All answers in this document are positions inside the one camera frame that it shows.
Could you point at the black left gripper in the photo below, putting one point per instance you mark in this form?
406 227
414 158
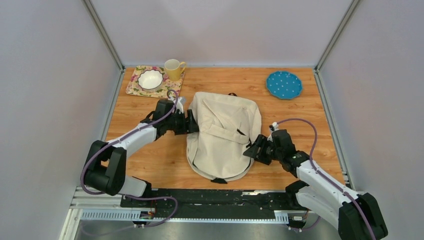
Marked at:
191 127

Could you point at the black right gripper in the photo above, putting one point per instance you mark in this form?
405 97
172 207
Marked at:
260 142

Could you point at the cream canvas backpack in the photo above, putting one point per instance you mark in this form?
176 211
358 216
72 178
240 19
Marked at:
228 126

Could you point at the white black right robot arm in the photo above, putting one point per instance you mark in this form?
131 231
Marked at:
355 216

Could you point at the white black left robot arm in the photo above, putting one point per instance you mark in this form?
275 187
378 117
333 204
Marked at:
104 171

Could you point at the yellow ceramic mug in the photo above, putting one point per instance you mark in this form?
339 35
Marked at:
174 69

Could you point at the white scalloped bowl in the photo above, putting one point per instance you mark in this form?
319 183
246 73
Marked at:
150 80

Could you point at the floral square tray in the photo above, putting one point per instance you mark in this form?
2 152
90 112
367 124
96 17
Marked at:
135 90

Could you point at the blue polka dot plate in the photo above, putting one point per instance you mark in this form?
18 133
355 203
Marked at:
284 85

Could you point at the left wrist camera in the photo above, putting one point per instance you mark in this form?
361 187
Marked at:
179 107

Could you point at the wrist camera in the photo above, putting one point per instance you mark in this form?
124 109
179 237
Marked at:
272 128
179 107

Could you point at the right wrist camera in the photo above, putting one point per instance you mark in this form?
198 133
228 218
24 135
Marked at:
272 128

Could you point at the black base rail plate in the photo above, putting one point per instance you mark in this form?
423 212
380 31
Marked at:
216 203

